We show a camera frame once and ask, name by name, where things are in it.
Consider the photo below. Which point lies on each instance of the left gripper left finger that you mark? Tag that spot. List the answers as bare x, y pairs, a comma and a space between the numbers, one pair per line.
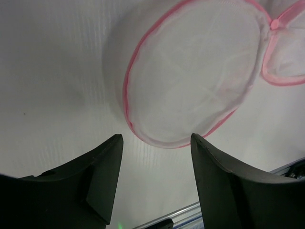
76, 195

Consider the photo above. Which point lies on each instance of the pink-trimmed mesh laundry bag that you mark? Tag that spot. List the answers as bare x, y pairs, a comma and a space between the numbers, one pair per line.
180, 67

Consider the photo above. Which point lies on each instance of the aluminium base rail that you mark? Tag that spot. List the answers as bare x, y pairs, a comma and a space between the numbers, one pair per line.
214, 210

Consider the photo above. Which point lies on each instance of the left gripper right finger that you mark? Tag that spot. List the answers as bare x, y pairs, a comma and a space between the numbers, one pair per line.
238, 190

